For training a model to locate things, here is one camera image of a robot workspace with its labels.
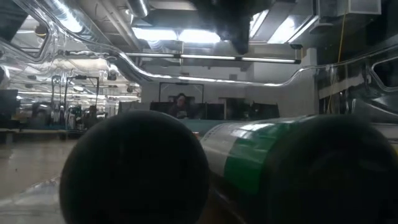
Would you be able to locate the person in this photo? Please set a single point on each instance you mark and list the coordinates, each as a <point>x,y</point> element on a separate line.
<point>181,107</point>

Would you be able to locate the clear plastic bin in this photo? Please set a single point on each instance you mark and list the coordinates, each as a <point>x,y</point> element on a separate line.
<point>31,202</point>

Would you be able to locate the black equipment cabinet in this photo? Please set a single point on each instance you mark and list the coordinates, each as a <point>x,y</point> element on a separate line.
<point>264,110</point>

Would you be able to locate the black rectangular frame stand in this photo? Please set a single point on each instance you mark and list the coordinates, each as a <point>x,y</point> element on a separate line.
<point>160,90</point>

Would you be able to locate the silver air duct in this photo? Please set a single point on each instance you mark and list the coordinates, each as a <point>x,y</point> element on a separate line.
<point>138,7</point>

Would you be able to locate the green-labelled bottle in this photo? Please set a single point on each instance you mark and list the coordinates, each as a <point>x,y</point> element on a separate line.
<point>255,155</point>

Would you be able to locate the row of black monitors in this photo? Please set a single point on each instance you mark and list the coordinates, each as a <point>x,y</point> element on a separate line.
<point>211,111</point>

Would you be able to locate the tall black frame stand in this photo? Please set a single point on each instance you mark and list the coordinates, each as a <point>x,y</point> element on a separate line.
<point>81,77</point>

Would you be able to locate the grey cabinet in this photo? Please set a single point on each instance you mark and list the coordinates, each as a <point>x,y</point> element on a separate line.
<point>127,107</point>

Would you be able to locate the teal mat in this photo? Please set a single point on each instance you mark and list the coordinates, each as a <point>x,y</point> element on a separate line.
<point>202,124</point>

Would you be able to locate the long ceiling light strip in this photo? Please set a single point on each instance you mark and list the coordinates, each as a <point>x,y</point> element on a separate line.
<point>211,57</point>

